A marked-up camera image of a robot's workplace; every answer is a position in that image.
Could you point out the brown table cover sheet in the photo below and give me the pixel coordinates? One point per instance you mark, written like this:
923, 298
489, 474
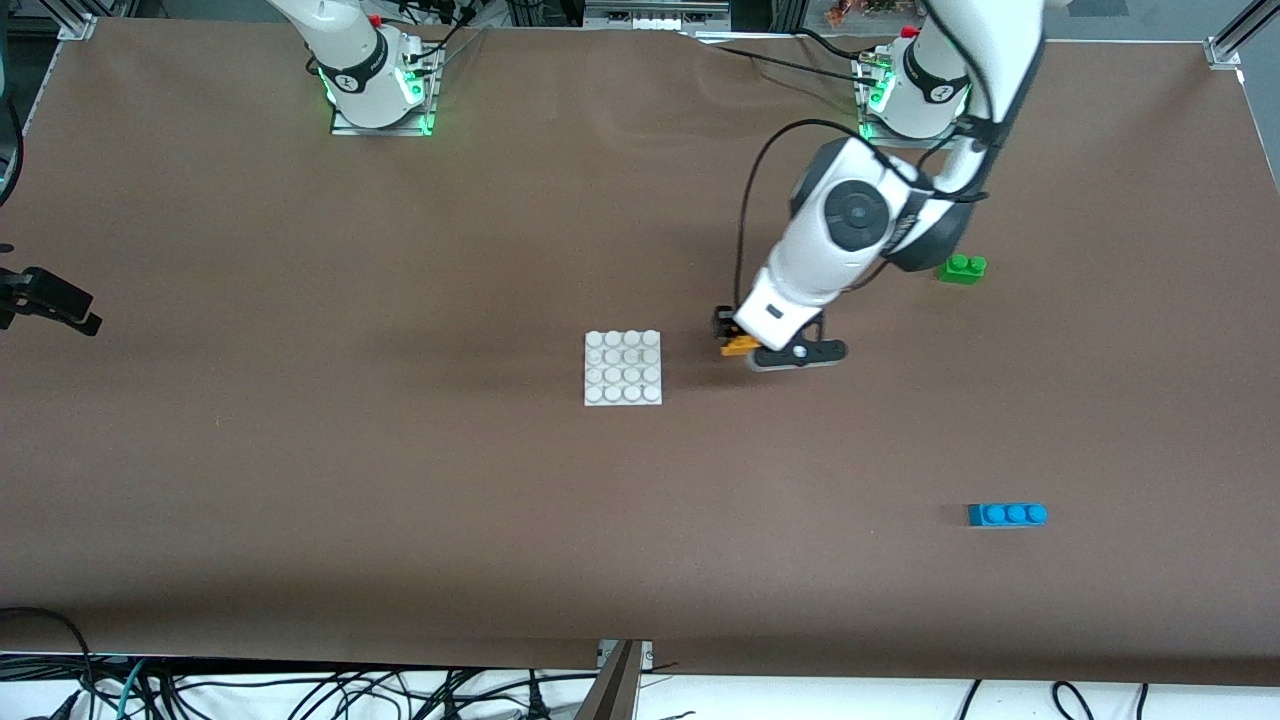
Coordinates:
640, 550

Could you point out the aluminium frame profile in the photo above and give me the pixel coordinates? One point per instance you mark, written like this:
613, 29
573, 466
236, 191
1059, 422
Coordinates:
95, 20

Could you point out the yellow two-stud block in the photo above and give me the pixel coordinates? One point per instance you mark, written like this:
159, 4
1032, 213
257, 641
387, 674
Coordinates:
740, 348

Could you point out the white background device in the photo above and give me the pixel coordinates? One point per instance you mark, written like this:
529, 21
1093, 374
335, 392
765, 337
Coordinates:
650, 18

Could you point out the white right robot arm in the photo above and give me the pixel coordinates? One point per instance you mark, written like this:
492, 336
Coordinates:
350, 50

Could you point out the blue three-stud block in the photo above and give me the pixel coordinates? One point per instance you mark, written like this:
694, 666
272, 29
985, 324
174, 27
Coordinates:
1005, 516

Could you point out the aluminium corner profile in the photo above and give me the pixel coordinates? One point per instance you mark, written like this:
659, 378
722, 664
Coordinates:
1225, 50

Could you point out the orange and green object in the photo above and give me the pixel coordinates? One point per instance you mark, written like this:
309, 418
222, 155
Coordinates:
865, 10

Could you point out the metal table frame bracket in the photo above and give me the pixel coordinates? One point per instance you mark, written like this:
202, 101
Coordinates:
622, 652

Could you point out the white studded base plate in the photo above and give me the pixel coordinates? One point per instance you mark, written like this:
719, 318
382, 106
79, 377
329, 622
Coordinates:
622, 368

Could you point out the green two-stud block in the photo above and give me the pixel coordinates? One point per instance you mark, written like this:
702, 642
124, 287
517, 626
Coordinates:
965, 270

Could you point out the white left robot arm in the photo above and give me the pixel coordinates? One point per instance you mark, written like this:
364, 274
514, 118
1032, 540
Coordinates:
850, 250

